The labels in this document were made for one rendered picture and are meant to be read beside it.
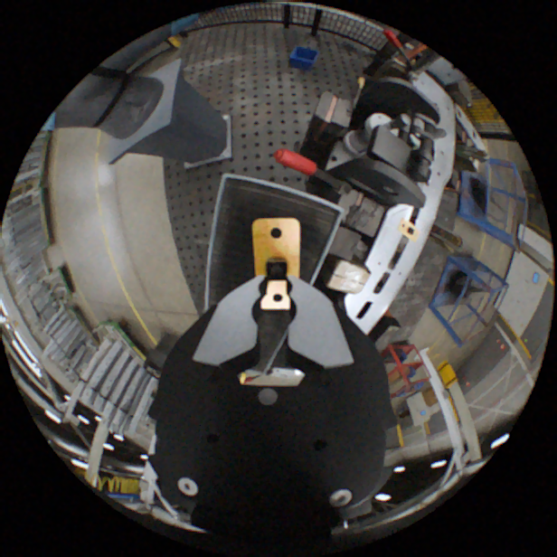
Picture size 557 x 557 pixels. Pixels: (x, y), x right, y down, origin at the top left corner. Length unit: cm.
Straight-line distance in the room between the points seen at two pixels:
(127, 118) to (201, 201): 51
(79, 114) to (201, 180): 56
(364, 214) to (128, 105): 47
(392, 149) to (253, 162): 52
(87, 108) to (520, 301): 851
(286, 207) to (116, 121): 35
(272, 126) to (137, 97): 50
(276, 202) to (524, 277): 816
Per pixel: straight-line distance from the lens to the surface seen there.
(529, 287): 816
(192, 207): 74
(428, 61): 57
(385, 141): 24
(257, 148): 68
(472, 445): 793
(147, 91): 39
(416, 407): 1054
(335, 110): 32
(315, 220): 19
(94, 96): 35
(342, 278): 32
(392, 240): 45
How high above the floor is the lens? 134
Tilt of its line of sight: 60 degrees down
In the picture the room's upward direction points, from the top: 177 degrees counter-clockwise
